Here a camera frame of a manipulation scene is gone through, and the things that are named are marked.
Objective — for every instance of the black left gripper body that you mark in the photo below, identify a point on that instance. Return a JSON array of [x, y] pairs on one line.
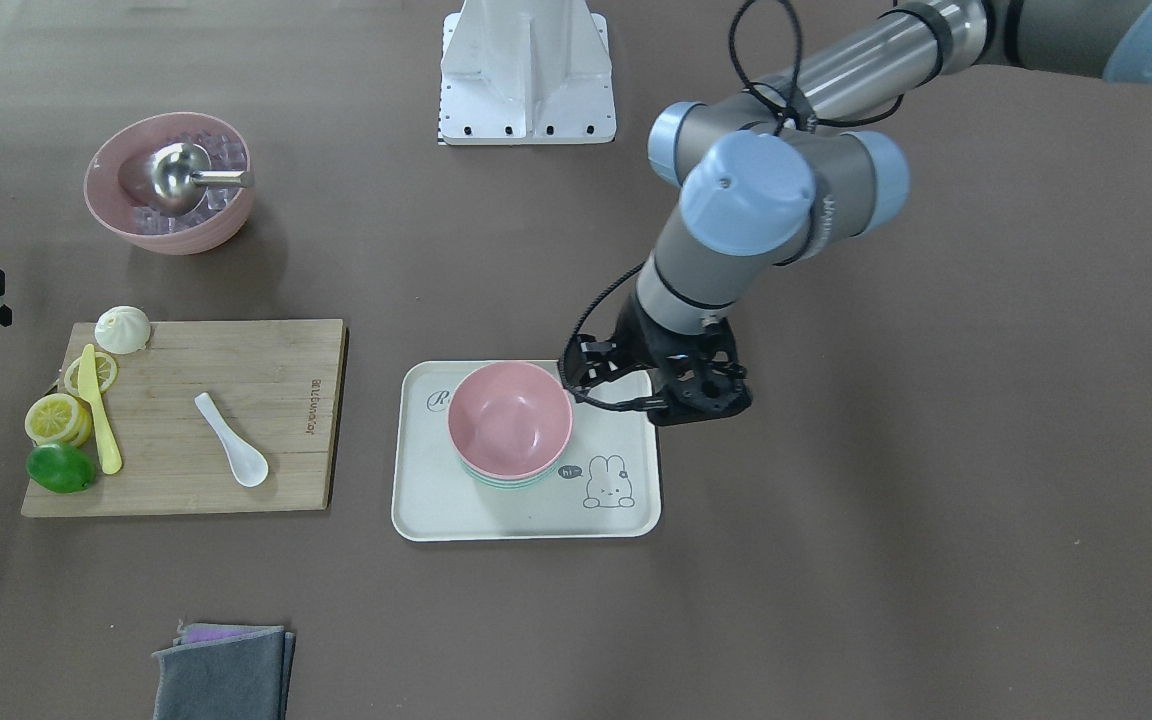
[[636, 338]]

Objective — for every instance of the small pink bowl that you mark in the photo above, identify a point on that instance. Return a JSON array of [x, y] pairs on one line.
[[510, 419]]

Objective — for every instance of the white ceramic spoon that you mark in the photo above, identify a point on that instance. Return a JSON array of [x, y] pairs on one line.
[[247, 465]]

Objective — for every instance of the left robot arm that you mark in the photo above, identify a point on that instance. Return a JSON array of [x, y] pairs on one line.
[[772, 175]]

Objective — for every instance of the large pink ice bowl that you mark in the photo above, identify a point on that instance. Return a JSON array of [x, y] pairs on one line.
[[112, 207]]

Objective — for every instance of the beige rabbit tray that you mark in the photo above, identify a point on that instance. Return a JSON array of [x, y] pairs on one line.
[[605, 485]]

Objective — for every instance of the lemon slice under knife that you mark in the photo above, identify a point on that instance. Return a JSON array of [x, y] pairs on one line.
[[107, 371]]

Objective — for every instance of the lower stacked lemon slice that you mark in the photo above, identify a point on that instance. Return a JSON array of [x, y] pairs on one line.
[[82, 423]]

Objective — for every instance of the green lime toy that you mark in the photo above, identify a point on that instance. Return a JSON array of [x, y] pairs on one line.
[[60, 468]]

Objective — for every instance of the stacked green bowls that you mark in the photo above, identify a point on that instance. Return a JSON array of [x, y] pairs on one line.
[[485, 480]]

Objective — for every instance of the yellow plastic knife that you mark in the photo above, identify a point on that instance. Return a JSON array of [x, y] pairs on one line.
[[88, 386]]

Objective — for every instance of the metal ice scoop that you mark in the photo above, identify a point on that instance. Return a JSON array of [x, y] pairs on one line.
[[176, 176]]

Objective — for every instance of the clear ice cubes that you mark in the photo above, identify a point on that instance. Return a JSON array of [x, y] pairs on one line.
[[226, 153]]

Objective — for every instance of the bamboo cutting board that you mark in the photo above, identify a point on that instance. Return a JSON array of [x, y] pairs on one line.
[[276, 383]]

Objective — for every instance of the purple cloth under grey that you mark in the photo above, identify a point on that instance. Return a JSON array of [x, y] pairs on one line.
[[208, 632]]

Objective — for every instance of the grey folded cloth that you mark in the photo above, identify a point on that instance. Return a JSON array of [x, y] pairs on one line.
[[244, 678]]

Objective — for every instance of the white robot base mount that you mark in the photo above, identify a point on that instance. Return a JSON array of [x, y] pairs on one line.
[[526, 73]]

